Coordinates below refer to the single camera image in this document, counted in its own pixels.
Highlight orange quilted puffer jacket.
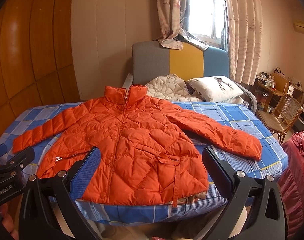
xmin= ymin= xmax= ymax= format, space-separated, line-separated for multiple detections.
xmin=13 ymin=85 xmax=262 ymax=206

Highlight red ruffled fabric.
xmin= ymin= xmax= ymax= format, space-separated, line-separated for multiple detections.
xmin=278 ymin=131 xmax=304 ymax=239

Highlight blue plaid bed sheet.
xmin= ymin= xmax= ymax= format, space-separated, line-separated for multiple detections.
xmin=0 ymin=102 xmax=288 ymax=226

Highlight wooden wardrobe panels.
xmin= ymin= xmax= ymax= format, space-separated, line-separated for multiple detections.
xmin=0 ymin=0 xmax=80 ymax=137

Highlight rattan wooden chair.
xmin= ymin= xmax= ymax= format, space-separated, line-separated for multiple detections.
xmin=256 ymin=94 xmax=303 ymax=144

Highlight cluttered wooden desk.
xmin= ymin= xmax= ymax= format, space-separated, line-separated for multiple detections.
xmin=254 ymin=72 xmax=303 ymax=112

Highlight white patterned pillow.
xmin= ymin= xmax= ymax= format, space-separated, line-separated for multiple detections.
xmin=188 ymin=76 xmax=243 ymax=102

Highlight beige quilted blanket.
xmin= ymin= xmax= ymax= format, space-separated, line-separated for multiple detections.
xmin=145 ymin=74 xmax=202 ymax=102

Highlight grey yellow blue headboard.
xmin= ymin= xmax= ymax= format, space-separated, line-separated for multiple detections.
xmin=132 ymin=41 xmax=229 ymax=85

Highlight bright window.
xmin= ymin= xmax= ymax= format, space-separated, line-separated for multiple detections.
xmin=188 ymin=0 xmax=224 ymax=46

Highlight right floral curtain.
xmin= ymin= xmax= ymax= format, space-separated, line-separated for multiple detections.
xmin=225 ymin=0 xmax=263 ymax=85

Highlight floral curtain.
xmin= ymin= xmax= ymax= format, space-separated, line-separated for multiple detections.
xmin=225 ymin=0 xmax=263 ymax=85
xmin=157 ymin=0 xmax=209 ymax=51

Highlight left floral curtain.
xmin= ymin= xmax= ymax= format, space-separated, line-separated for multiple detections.
xmin=157 ymin=0 xmax=209 ymax=51

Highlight wall air conditioner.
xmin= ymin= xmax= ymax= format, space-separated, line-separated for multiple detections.
xmin=294 ymin=21 xmax=304 ymax=34

